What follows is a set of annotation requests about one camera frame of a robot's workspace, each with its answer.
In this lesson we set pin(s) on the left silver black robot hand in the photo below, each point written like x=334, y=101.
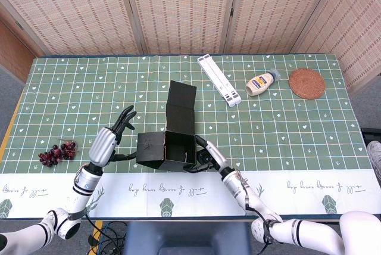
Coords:
x=102, y=146

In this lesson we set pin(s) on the dark red grape bunch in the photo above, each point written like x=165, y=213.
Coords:
x=53, y=155

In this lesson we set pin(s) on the black folding cardboard box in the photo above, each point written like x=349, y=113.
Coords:
x=181, y=112

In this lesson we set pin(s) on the round brown woven coaster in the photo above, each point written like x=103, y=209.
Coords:
x=306, y=83

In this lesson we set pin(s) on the green grid deer tablecloth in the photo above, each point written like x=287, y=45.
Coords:
x=89, y=88

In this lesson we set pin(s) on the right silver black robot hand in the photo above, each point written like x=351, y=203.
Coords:
x=217, y=158

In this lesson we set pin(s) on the mayonnaise squeeze bottle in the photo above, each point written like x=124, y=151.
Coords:
x=259, y=85

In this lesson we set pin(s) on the black flat object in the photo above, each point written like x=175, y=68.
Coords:
x=372, y=134

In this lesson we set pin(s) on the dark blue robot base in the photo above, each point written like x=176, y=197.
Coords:
x=187, y=237

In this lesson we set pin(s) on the white folding stand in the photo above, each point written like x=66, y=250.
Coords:
x=218, y=80

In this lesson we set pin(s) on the bamboo folding screen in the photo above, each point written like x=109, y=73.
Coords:
x=178, y=7

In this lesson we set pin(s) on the grey sneaker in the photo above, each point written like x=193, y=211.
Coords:
x=375, y=153

